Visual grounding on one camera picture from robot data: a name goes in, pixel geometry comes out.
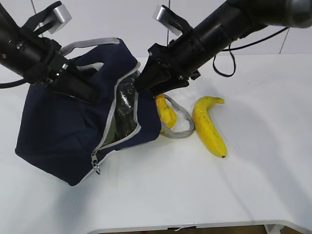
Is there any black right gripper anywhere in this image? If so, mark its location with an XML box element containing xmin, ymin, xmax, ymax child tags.
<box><xmin>135</xmin><ymin>40</ymin><xmax>201</xmax><ymax>97</ymax></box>

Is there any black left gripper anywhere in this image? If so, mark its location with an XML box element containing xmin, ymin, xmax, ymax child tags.
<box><xmin>23</xmin><ymin>38</ymin><xmax>99</xmax><ymax>104</ymax></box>

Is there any yellow pear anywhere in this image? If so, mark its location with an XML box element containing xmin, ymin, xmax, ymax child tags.
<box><xmin>155</xmin><ymin>94</ymin><xmax>177</xmax><ymax>129</ymax></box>

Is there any navy blue lunch bag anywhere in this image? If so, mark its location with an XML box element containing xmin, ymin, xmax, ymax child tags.
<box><xmin>15</xmin><ymin>38</ymin><xmax>195</xmax><ymax>186</ymax></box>

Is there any yellow banana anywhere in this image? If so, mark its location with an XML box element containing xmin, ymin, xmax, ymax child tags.
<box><xmin>192</xmin><ymin>96</ymin><xmax>227</xmax><ymax>158</ymax></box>

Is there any green lid glass container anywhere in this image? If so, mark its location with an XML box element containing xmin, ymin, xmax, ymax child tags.
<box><xmin>103</xmin><ymin>116</ymin><xmax>121</xmax><ymax>146</ymax></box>

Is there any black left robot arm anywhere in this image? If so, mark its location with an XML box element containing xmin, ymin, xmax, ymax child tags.
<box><xmin>0</xmin><ymin>1</ymin><xmax>99</xmax><ymax>104</ymax></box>

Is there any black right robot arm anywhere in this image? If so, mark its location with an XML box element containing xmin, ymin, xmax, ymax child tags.
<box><xmin>135</xmin><ymin>0</ymin><xmax>312</xmax><ymax>95</ymax></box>

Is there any white table leg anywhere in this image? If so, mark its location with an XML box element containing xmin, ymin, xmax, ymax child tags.
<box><xmin>264</xmin><ymin>224</ymin><xmax>285</xmax><ymax>234</ymax></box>

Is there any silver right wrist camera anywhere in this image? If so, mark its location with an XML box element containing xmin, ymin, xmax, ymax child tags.
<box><xmin>153</xmin><ymin>5</ymin><xmax>193</xmax><ymax>36</ymax></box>

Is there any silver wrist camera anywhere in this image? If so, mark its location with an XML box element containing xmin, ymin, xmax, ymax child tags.
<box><xmin>22</xmin><ymin>0</ymin><xmax>72</xmax><ymax>36</ymax></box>
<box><xmin>153</xmin><ymin>5</ymin><xmax>193</xmax><ymax>36</ymax></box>

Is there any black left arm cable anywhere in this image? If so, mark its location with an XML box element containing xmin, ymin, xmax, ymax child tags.
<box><xmin>0</xmin><ymin>78</ymin><xmax>26</xmax><ymax>90</ymax></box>

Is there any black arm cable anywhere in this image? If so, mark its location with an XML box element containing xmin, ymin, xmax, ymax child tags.
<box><xmin>0</xmin><ymin>78</ymin><xmax>26</xmax><ymax>90</ymax></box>
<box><xmin>213</xmin><ymin>26</ymin><xmax>291</xmax><ymax>78</ymax></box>

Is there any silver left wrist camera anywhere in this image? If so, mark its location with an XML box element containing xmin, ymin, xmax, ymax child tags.
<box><xmin>22</xmin><ymin>0</ymin><xmax>72</xmax><ymax>36</ymax></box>

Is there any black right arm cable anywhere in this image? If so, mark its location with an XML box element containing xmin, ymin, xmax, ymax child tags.
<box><xmin>213</xmin><ymin>26</ymin><xmax>291</xmax><ymax>78</ymax></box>

